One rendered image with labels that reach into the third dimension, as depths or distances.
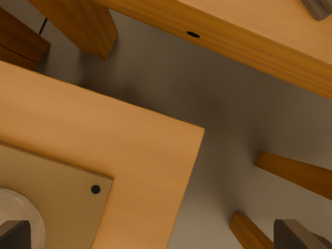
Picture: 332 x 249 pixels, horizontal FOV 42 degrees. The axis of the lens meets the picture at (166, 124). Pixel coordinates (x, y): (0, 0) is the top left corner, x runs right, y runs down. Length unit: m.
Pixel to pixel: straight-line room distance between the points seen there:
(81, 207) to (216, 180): 0.91
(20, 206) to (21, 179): 0.04
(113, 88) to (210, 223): 0.49
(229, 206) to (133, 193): 0.90
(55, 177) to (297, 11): 0.27
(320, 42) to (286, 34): 0.03
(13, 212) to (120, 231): 0.12
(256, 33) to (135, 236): 0.23
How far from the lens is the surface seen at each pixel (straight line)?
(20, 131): 0.45
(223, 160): 1.31
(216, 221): 1.33
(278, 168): 1.10
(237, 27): 0.40
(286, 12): 0.41
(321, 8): 0.41
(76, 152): 0.44
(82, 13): 0.83
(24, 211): 0.41
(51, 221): 0.44
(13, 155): 0.44
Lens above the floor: 1.28
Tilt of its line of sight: 88 degrees down
